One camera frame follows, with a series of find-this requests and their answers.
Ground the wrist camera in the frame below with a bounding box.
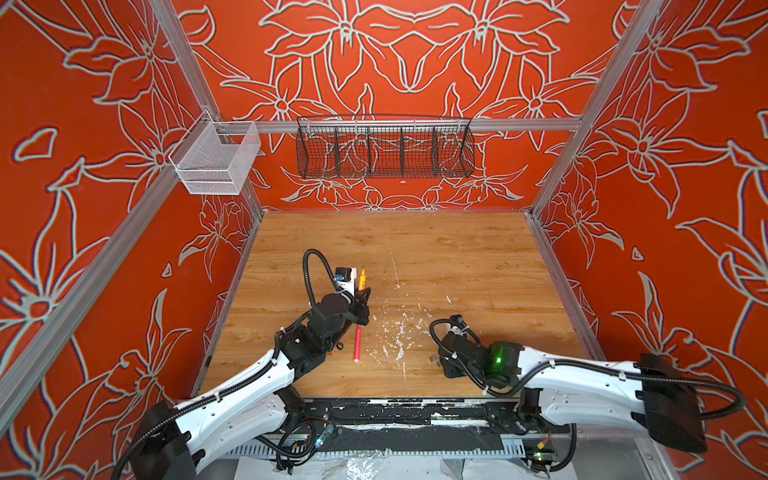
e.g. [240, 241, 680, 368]
[449, 314, 468, 330]
[334, 267, 358, 295]

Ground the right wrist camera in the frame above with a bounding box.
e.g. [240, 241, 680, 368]
[449, 314, 468, 330]

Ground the clear plastic bin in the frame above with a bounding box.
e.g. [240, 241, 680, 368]
[169, 112, 262, 196]

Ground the orange pen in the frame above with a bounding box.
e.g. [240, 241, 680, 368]
[358, 267, 367, 291]

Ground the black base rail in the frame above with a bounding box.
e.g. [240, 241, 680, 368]
[248, 397, 571, 436]

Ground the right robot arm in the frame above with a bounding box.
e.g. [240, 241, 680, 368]
[432, 319, 746, 453]

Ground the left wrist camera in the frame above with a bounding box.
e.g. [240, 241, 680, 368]
[334, 267, 358, 295]

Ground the red pen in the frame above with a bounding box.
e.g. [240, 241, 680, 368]
[353, 325, 362, 363]

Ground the black wire basket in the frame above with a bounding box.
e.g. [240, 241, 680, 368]
[295, 114, 476, 180]

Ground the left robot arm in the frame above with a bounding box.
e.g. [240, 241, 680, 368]
[111, 249, 371, 479]

